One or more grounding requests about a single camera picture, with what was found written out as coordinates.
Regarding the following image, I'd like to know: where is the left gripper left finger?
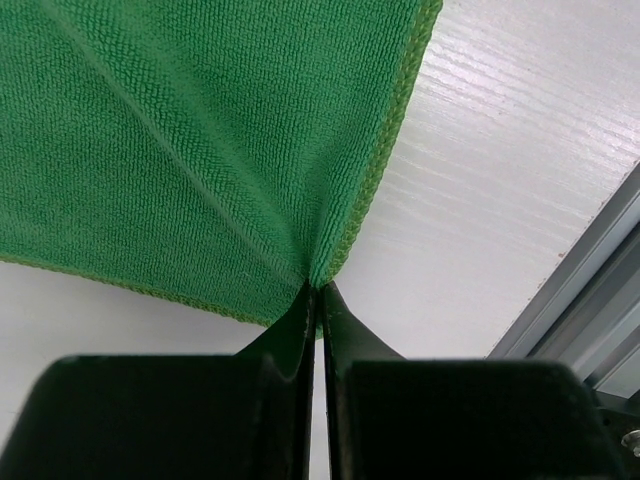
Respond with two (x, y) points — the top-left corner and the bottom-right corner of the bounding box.
(1, 286), (316, 479)

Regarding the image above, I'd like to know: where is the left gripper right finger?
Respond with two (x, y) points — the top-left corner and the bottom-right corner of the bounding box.
(320, 285), (625, 479)

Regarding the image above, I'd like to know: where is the green towel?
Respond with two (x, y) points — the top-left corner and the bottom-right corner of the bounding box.
(1, 1), (442, 326)

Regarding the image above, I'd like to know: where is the aluminium front rail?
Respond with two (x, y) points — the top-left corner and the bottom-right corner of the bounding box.
(487, 162), (640, 480)

